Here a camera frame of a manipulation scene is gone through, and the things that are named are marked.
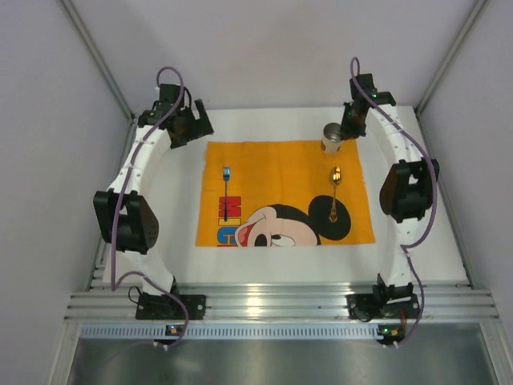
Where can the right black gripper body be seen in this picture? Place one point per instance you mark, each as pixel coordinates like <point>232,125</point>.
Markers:
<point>349,126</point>

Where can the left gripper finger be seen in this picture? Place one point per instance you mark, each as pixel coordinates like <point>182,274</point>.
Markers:
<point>203,123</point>
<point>180,140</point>

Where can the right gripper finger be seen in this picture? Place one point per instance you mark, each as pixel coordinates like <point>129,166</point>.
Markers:
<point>346,122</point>
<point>357,128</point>

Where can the cream metal cup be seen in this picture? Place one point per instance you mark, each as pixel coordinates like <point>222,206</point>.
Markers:
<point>331,138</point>

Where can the blue plastic fork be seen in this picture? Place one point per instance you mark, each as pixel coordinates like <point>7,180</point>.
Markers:
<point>226,173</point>

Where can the gold metal spoon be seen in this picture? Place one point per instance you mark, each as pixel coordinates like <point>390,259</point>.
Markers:
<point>335,180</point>

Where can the orange Mickey Mouse placemat cloth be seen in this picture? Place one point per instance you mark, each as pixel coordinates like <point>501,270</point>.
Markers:
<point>279,195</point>

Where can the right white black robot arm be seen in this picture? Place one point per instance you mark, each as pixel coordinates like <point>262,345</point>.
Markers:
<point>409,191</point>

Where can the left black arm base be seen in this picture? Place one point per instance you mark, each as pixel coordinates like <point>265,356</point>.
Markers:
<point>161,307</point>

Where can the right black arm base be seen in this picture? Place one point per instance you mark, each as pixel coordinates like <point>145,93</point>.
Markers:
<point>384,301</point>

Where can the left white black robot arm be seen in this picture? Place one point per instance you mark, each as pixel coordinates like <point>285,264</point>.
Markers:
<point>126,221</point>

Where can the left vertical aluminium frame post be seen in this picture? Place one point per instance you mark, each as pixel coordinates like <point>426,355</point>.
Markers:
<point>96,55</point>

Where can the vertical aluminium frame post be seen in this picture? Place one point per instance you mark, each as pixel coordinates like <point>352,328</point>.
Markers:
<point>96,55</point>
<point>456,44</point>

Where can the right vertical aluminium frame post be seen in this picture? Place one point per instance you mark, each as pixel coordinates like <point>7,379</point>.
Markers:
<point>456,44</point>

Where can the slotted white cable duct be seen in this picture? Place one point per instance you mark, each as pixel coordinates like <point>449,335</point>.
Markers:
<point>224,331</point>

